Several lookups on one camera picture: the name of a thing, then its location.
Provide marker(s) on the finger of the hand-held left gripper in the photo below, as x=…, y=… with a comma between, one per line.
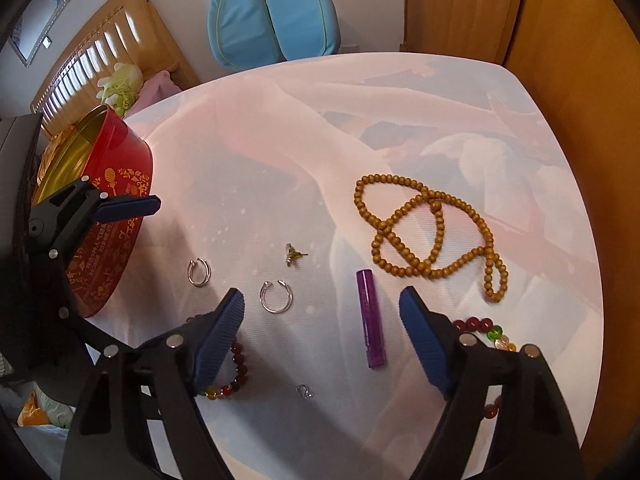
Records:
x=97, y=335
x=127, y=207

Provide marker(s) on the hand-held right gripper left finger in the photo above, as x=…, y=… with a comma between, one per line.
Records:
x=220, y=342

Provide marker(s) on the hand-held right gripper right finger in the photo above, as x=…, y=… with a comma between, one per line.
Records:
x=425, y=345

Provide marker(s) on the round gold tin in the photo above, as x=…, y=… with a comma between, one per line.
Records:
x=120, y=160

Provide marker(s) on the purple tube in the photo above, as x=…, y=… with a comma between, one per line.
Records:
x=370, y=320

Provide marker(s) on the small flower earring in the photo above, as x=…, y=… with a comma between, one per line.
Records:
x=290, y=255

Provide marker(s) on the orange and green cloth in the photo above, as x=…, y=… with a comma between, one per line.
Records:
x=45, y=405

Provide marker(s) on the cabbage plush toy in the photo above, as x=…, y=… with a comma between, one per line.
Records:
x=120, y=85

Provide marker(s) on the pink blanket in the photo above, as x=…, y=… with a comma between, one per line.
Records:
x=160, y=87

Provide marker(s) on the wooden slatted headboard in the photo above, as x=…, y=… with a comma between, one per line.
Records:
x=145, y=10

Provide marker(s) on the light blue chair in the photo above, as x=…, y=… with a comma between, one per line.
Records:
x=295, y=15

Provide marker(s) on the wooden wardrobe door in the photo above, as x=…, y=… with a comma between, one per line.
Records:
x=575, y=85

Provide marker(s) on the framed wall picture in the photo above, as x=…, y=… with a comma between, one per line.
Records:
x=37, y=20

